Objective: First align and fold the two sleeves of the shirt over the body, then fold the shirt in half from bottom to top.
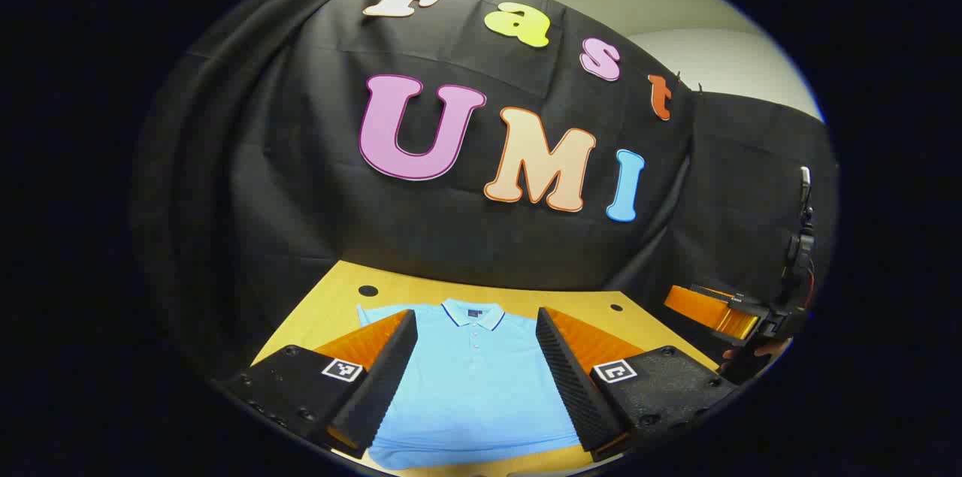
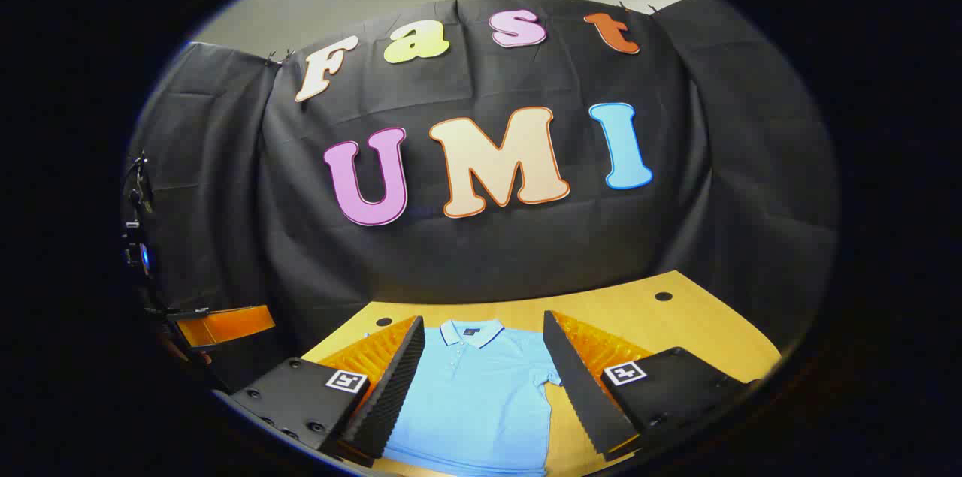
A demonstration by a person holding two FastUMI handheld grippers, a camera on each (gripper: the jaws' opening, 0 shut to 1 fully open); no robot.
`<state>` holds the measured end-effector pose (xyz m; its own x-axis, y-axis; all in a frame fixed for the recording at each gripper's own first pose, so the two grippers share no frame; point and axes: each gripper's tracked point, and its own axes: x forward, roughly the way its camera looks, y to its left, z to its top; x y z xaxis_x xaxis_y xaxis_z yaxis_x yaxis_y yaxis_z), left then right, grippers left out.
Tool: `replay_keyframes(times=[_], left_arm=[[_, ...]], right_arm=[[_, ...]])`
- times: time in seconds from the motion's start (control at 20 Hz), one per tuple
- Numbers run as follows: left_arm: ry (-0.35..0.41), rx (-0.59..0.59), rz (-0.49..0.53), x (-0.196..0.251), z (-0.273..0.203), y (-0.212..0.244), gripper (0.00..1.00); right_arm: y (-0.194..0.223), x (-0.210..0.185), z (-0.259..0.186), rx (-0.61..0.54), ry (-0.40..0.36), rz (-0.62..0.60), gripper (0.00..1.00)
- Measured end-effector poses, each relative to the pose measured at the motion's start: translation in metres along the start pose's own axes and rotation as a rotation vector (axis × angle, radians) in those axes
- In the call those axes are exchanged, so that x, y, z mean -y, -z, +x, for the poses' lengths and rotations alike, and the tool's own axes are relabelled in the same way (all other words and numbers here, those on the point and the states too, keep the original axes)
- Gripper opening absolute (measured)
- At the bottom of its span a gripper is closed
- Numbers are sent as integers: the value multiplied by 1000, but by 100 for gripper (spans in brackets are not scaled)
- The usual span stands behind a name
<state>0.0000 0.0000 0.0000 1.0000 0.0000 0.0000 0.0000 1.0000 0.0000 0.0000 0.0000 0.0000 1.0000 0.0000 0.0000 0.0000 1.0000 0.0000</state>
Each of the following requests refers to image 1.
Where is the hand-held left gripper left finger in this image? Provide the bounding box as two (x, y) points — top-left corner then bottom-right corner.
(216, 309), (419, 460)

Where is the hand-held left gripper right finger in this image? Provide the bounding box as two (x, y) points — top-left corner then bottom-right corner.
(534, 305), (743, 463)

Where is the light blue T-shirt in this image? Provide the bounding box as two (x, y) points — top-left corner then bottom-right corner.
(355, 298), (602, 471)

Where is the black backdrop cloth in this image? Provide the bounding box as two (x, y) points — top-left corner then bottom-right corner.
(129, 0), (839, 388)

